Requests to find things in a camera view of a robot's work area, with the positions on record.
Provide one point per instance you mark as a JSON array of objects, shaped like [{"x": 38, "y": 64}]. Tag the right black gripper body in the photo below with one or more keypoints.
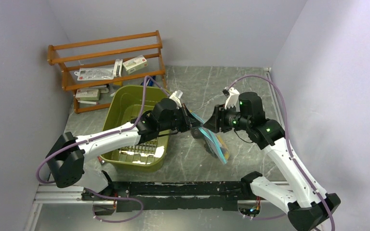
[{"x": 230, "y": 118}]

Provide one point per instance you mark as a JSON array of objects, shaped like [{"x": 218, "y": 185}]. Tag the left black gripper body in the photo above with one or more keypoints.
[{"x": 180, "y": 121}]

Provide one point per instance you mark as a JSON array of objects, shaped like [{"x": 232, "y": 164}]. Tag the clear zip top bag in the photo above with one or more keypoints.
[{"x": 212, "y": 143}]

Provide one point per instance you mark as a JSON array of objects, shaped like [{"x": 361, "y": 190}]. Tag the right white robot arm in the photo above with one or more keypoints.
[{"x": 307, "y": 204}]

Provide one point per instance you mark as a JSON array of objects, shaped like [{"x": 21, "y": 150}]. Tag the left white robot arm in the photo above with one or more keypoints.
[{"x": 68, "y": 157}]

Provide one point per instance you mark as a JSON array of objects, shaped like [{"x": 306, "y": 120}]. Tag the blue stapler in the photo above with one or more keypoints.
[{"x": 150, "y": 82}]

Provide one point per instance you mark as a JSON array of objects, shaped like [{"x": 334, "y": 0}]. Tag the white green box on shelf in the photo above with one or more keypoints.
[{"x": 135, "y": 64}]

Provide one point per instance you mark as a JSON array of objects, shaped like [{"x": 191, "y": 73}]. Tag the small white upright box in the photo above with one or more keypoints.
[{"x": 117, "y": 70}]

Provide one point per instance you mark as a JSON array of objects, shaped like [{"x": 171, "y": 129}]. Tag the white box lower shelf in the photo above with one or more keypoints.
[{"x": 87, "y": 94}]

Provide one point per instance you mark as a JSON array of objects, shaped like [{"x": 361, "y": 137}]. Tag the orange wooden shelf rack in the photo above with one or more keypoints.
[{"x": 89, "y": 65}]

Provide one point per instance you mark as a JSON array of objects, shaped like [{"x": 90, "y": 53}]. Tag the clear blister pack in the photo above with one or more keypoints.
[{"x": 91, "y": 74}]

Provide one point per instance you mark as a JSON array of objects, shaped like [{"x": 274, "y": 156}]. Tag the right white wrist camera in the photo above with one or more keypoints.
[{"x": 231, "y": 95}]

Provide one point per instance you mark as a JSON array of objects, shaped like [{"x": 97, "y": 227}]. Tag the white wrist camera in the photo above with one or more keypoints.
[
  {"x": 176, "y": 97},
  {"x": 231, "y": 95}
]

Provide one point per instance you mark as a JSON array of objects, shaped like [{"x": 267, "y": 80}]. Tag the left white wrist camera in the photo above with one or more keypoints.
[{"x": 176, "y": 97}]

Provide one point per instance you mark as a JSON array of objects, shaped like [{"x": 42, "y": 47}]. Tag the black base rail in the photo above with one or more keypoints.
[{"x": 126, "y": 196}]

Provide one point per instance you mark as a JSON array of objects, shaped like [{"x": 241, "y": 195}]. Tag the aluminium frame rail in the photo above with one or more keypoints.
[{"x": 51, "y": 194}]

